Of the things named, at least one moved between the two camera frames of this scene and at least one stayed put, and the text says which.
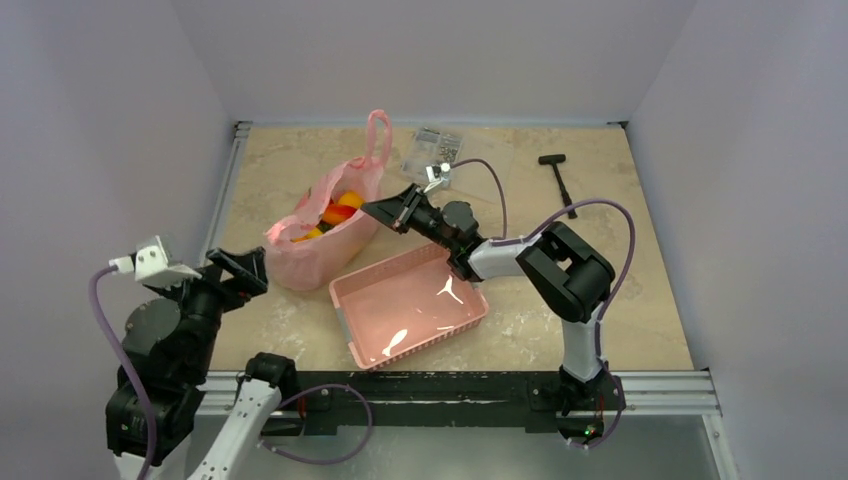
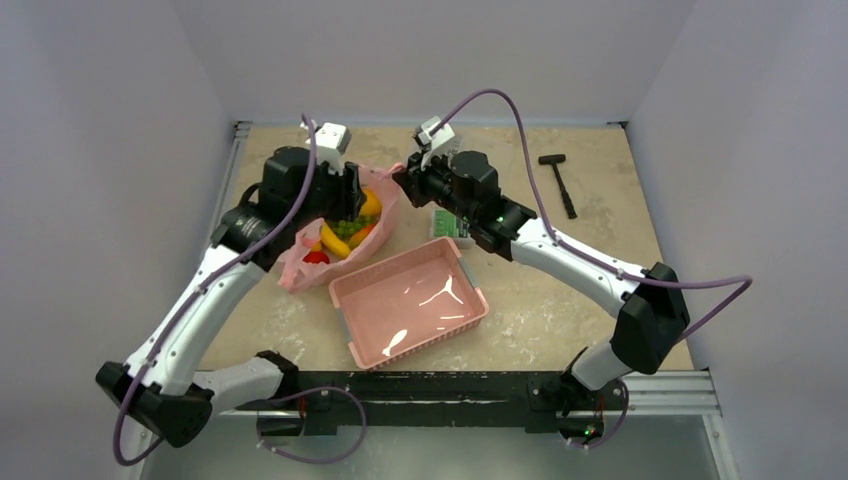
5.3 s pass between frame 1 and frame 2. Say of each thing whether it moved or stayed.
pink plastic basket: stayed
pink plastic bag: moved
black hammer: stayed
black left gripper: moved
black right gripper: moved
